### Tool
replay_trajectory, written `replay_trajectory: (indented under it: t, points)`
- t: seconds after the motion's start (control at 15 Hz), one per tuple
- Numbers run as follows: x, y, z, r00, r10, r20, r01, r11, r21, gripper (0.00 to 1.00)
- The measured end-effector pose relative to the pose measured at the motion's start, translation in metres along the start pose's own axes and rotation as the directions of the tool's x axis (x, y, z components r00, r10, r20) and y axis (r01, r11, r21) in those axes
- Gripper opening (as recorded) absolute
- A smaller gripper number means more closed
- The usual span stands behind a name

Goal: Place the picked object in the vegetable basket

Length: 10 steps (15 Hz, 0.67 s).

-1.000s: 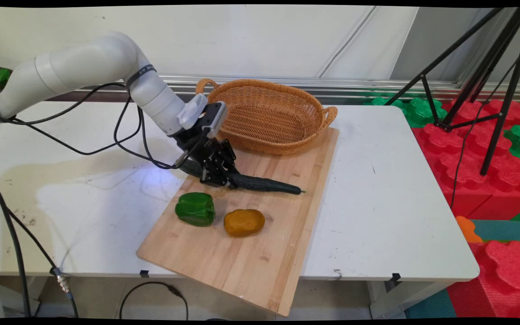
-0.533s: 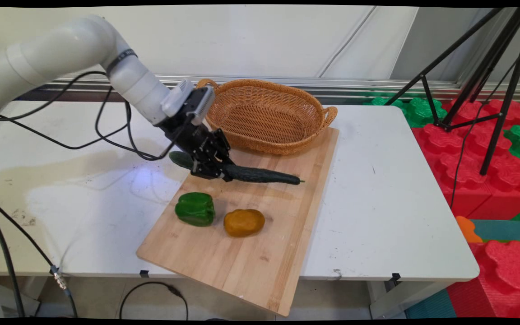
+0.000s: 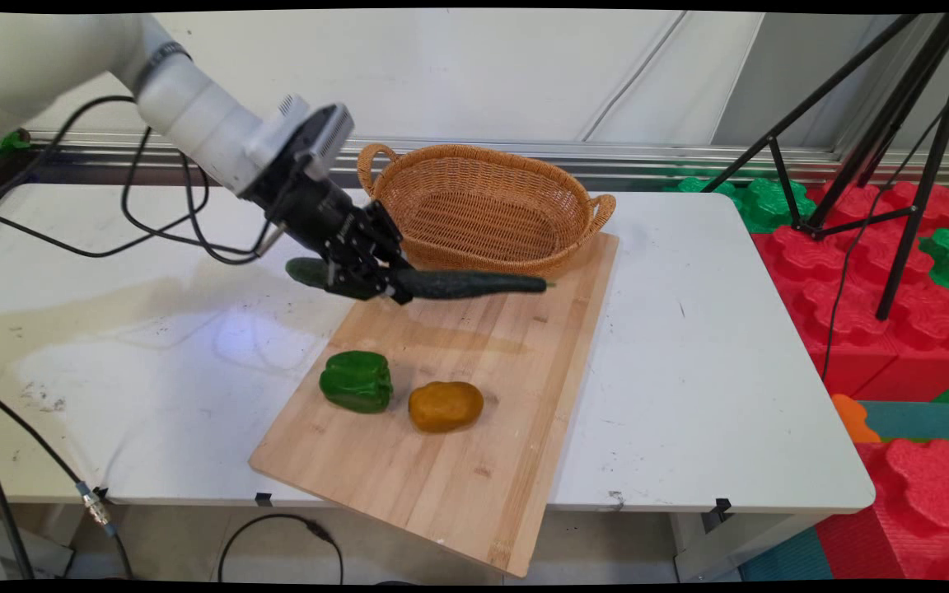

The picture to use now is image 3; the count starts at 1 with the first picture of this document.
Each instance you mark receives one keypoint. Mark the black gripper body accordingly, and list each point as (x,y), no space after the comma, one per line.
(318,210)

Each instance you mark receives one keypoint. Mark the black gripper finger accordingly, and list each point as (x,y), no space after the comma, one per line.
(388,235)
(367,288)

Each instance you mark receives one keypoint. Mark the dark green cucumber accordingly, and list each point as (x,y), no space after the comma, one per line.
(474,284)

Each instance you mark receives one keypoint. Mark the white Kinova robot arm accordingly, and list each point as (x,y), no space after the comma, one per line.
(186,99)

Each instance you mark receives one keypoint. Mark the green bell pepper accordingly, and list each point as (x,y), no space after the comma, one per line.
(355,383)

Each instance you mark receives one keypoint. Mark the woven wicker basket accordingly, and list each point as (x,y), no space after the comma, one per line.
(483,214)

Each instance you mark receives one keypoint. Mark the yellow-brown potato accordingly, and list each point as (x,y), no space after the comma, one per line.
(446,406)

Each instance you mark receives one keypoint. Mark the wooden cutting board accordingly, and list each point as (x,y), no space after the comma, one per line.
(458,486)

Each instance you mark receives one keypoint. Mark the black table edge clip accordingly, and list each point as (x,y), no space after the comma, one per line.
(722,506)
(264,498)

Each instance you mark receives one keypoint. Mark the small green foam piece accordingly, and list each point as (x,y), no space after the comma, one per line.
(7,144)

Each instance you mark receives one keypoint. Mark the large red foam block stack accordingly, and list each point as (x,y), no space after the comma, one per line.
(853,305)

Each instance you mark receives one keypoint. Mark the orange foam piece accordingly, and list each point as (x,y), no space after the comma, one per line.
(852,418)

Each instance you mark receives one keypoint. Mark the black tripod stand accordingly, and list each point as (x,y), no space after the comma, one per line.
(895,123)

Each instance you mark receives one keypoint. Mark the teal foam mat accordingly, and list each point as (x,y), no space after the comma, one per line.
(923,420)

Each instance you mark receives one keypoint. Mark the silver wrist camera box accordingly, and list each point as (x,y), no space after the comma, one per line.
(330,136)

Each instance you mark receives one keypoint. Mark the aluminium wall rail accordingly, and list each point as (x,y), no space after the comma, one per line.
(689,161)

